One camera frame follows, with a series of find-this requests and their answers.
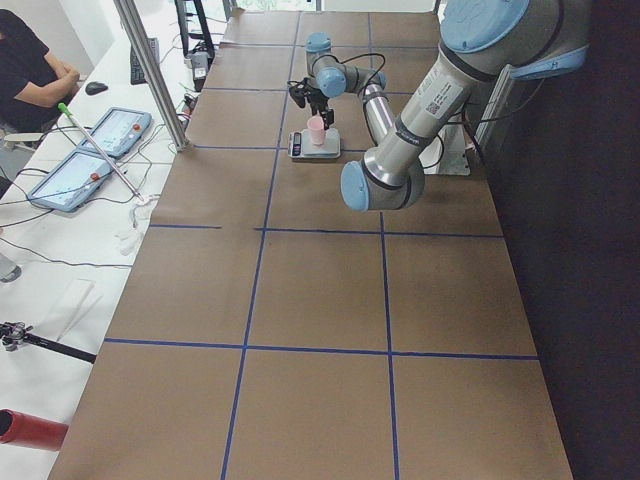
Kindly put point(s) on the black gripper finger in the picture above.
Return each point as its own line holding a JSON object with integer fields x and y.
{"x": 328, "y": 118}

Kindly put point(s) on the metal rod green tip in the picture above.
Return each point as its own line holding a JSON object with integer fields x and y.
{"x": 62, "y": 107}

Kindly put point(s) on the black computer mouse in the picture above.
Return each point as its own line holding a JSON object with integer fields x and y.
{"x": 95, "y": 87}

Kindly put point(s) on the black keyboard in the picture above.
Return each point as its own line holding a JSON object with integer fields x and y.
{"x": 137, "y": 74}

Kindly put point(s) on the red cylinder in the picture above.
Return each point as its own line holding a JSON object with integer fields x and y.
{"x": 24, "y": 430}

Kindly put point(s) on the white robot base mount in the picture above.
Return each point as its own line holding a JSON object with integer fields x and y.
{"x": 454, "y": 160}

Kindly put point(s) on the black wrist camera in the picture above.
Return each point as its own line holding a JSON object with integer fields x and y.
{"x": 298, "y": 92}

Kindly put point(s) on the upper teach pendant tablet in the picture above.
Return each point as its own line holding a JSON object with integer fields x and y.
{"x": 119, "y": 129}

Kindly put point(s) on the silver digital kitchen scale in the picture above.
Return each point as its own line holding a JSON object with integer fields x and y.
{"x": 300, "y": 146}

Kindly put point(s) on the teach pendant tablet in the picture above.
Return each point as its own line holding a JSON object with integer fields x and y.
{"x": 71, "y": 183}
{"x": 119, "y": 129}

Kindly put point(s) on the seated person in black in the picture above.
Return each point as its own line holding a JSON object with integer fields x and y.
{"x": 33, "y": 80}

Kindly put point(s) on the lower teach pendant tablet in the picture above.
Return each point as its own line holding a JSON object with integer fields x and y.
{"x": 71, "y": 183}

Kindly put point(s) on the pink plastic cup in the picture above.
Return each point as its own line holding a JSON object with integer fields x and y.
{"x": 316, "y": 129}

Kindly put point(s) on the aluminium frame post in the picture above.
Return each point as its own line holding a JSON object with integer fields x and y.
{"x": 134, "y": 28}

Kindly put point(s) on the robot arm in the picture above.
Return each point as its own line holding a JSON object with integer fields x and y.
{"x": 478, "y": 39}

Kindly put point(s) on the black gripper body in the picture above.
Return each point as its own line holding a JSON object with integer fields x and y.
{"x": 318, "y": 103}

